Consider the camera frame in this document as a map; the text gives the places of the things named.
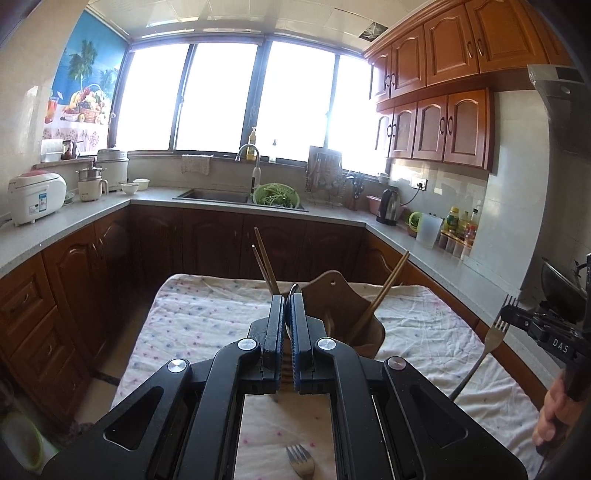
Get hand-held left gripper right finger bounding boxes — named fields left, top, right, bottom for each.
left=287, top=294, right=529, bottom=480

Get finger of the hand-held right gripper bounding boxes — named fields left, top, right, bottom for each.
left=500, top=305, right=535, bottom=330

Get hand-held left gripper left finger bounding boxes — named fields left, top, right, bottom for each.
left=44, top=294, right=287, bottom=480

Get silver long-handled spoon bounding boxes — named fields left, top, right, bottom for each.
left=284, top=283, right=302, bottom=342

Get silver fork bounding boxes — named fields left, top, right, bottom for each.
left=449, top=295, right=519, bottom=401
left=285, top=444, right=317, bottom=480

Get wooden utensil holder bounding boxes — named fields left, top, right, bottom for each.
left=302, top=270, right=386, bottom=358

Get wooden chopstick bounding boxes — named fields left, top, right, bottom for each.
left=347, top=256, right=407, bottom=341
left=252, top=226, right=281, bottom=296
left=348, top=250, right=411, bottom=340
left=250, top=244, right=274, bottom=296

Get person's right hand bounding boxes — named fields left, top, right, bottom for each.
left=532, top=369, right=583, bottom=447

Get black wok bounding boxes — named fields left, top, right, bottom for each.
left=540, top=258, right=591, bottom=319

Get white floral tablecloth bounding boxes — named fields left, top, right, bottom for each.
left=111, top=273, right=548, bottom=480

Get group of condiment bottles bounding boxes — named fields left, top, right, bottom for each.
left=438, top=231, right=472, bottom=259

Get translucent plastic pitcher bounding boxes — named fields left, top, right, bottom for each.
left=416, top=213, right=445, bottom=250

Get green colander with vegetables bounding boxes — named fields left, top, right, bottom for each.
left=252, top=182, right=302, bottom=209

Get steel kitchen sink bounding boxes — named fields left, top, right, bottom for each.
left=173, top=188, right=309, bottom=212

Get scissors and tool holder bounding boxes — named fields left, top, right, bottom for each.
left=344, top=171, right=368, bottom=210

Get steel electric kettle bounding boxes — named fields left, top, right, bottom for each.
left=376, top=187, right=402, bottom=227

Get dish drying rack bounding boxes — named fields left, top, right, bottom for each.
left=305, top=145, right=347, bottom=208

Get white dish cloth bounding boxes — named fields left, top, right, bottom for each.
left=181, top=154, right=212, bottom=176

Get chrome kitchen faucet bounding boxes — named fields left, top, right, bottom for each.
left=235, top=143, right=263, bottom=195

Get wooden base cabinets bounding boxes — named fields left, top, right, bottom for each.
left=0, top=203, right=546, bottom=425

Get grey kitchen countertop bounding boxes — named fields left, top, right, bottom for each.
left=0, top=185, right=522, bottom=301

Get steel range hood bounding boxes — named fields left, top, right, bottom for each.
left=526, top=65, right=591, bottom=153

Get large white cooking pot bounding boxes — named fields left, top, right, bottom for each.
left=96, top=148, right=129, bottom=188

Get large kitchen window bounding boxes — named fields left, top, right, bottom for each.
left=108, top=39, right=384, bottom=174

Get small white electric pot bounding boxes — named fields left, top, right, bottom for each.
left=76, top=159, right=109, bottom=202

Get wooden upper cabinets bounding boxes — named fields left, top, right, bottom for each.
left=365, top=0, right=573, bottom=171

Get white rice cooker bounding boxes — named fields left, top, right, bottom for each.
left=8, top=170, right=68, bottom=227

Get white bin with green rim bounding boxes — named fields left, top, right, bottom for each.
left=0, top=411, right=44, bottom=472

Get ceiling vent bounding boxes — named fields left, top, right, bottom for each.
left=358, top=21, right=389, bottom=42

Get tropical fruit wall poster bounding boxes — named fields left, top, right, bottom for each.
left=44, top=11, right=127, bottom=139

